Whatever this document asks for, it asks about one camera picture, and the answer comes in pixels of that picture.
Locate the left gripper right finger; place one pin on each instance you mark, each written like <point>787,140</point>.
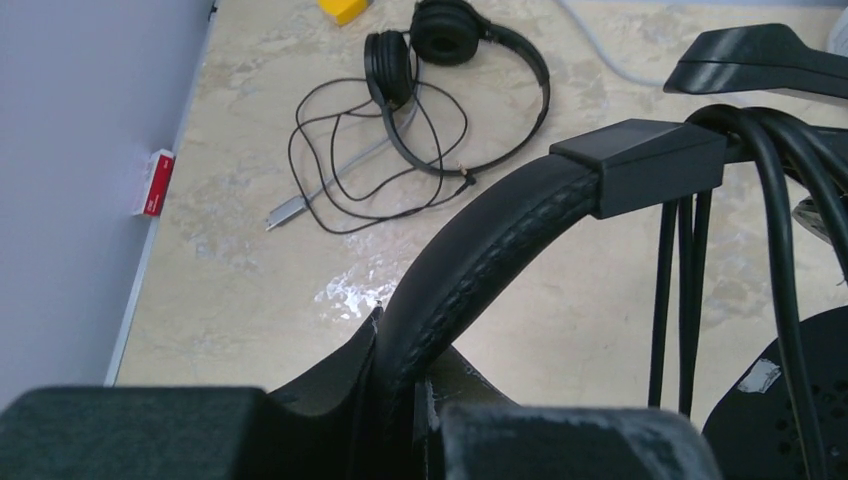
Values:
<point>471,430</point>

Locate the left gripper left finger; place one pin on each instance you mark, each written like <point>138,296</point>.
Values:
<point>302,430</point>

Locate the black headset with microphone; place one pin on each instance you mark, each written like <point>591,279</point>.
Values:
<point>611,171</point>

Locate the small yellow block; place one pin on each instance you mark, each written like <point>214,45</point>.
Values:
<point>343,12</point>

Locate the red tag on wall edge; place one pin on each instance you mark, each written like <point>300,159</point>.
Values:
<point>156,175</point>

